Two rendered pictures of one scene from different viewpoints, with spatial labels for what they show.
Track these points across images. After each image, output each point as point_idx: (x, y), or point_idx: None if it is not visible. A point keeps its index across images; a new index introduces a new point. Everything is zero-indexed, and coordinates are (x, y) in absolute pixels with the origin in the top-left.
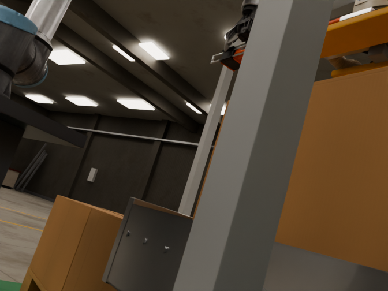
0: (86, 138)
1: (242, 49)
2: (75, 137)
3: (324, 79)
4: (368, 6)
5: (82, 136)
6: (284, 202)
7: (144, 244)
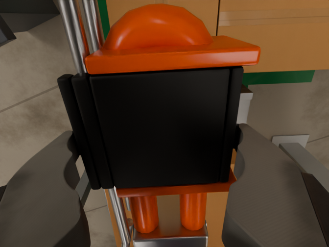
0: (9, 39)
1: (130, 206)
2: (1, 44)
3: (115, 240)
4: None
5: (4, 42)
6: None
7: None
